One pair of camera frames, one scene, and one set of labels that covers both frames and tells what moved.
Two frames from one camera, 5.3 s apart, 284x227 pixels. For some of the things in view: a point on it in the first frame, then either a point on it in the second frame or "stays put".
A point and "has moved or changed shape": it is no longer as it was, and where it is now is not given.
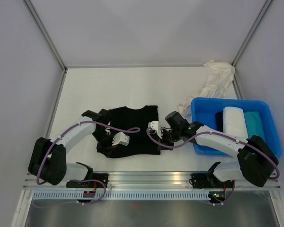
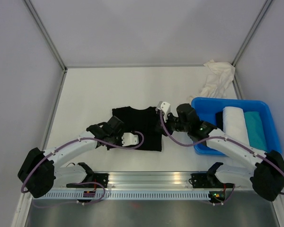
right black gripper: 163,141 -> 160,129
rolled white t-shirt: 234,122 stays put
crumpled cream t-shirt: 217,76 stays put
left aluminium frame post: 42,28 stays put
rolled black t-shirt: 219,121 stays put
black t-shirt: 135,123 has moved or changed shape
